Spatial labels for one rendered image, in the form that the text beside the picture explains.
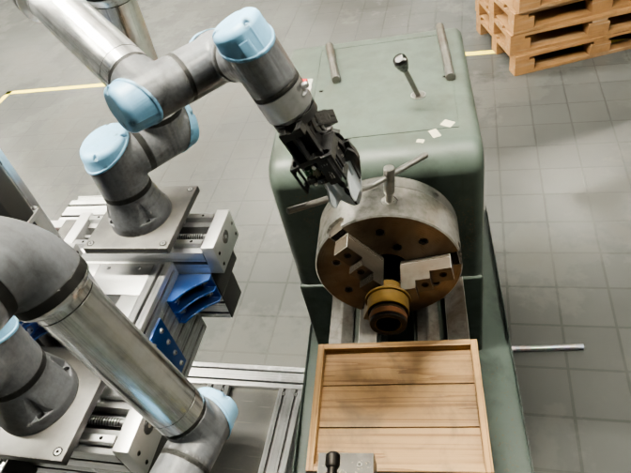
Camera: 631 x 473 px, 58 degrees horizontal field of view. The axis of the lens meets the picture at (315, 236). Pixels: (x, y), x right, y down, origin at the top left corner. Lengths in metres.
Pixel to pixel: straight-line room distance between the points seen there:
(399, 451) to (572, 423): 1.15
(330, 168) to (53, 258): 0.40
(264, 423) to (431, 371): 0.93
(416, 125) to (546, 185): 1.84
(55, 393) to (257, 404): 1.13
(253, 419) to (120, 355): 1.42
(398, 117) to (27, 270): 0.94
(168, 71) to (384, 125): 0.64
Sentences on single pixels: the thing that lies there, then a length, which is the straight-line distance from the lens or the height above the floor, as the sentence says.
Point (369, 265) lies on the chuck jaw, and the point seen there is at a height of 1.15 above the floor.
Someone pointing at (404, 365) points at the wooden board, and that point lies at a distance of 1.33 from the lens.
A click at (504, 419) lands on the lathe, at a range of 1.66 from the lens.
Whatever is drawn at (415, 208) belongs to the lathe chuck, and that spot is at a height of 1.22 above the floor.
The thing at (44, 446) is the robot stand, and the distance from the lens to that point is 1.15.
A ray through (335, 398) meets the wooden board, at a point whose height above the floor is 0.89.
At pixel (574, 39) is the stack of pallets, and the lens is 4.07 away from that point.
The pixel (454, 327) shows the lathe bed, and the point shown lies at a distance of 1.41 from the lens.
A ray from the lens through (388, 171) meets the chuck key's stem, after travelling 1.11.
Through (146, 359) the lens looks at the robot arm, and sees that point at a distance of 0.77.
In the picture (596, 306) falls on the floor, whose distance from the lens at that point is 2.61.
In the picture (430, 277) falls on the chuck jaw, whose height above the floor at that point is 1.10.
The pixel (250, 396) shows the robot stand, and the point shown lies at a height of 0.21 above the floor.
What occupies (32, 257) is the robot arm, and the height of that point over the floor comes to 1.64.
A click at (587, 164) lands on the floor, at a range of 3.27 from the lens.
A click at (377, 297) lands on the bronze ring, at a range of 1.16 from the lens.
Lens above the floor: 2.00
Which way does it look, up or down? 43 degrees down
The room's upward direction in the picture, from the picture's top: 15 degrees counter-clockwise
